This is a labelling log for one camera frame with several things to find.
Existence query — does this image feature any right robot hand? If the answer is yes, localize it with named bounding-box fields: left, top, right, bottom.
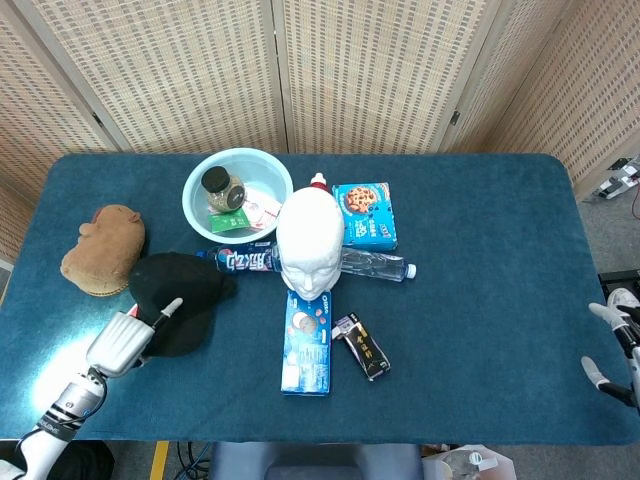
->
left=580, top=287, right=640, bottom=409

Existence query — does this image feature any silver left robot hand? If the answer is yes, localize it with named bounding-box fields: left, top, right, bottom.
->
left=85, top=297, right=185, bottom=379

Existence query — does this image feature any black baseball cap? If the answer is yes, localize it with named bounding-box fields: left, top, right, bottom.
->
left=128, top=252, right=239, bottom=359

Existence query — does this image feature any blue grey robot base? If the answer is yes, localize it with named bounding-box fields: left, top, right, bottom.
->
left=209, top=442, right=426, bottom=480

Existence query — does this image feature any white foam mannequin head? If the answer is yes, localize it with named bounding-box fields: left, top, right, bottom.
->
left=275, top=187, right=346, bottom=302

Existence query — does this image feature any black floor stand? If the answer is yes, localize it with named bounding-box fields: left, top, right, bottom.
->
left=597, top=269, right=640, bottom=301

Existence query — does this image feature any brown capybara plush toy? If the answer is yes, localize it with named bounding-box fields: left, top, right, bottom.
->
left=60, top=204, right=147, bottom=297

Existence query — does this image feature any blue label drink bottle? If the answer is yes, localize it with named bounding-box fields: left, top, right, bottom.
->
left=194, top=241, right=284, bottom=275

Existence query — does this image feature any light blue plastic basin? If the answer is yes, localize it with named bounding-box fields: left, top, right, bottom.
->
left=181, top=147, right=295, bottom=241

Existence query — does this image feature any green packet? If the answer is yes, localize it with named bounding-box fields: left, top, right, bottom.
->
left=208, top=208, right=251, bottom=235

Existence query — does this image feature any blue tablecloth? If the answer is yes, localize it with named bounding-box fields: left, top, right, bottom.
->
left=0, top=152, right=640, bottom=446

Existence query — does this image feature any glass jar with black lid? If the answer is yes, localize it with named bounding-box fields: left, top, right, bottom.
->
left=201, top=166, right=247, bottom=214

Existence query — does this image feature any blue Oreo cookie box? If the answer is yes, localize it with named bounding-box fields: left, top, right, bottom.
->
left=279, top=289, right=334, bottom=397

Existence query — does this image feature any clear plastic bag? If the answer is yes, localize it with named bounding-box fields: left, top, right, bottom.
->
left=424, top=444, right=517, bottom=480

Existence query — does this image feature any white and red packet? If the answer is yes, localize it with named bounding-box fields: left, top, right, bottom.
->
left=243, top=189, right=282, bottom=232

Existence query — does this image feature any black carton with purple trim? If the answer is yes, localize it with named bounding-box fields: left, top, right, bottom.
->
left=332, top=312, right=392, bottom=382

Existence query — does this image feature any woven folding screen panel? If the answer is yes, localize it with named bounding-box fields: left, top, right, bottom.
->
left=0, top=0, right=124, bottom=261
left=14, top=0, right=291, bottom=155
left=272, top=0, right=504, bottom=155
left=439, top=0, right=640, bottom=199

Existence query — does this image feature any clear water bottle white cap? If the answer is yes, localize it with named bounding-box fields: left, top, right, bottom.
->
left=339, top=245, right=419, bottom=284

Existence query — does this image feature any blue chocolate chip cookie box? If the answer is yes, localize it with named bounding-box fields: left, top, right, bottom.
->
left=331, top=181, right=400, bottom=252

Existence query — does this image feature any floor cable bundle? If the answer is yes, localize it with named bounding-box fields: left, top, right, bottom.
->
left=174, top=442, right=214, bottom=480

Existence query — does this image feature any white device with cables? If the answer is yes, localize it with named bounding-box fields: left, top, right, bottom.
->
left=582, top=154, right=640, bottom=204

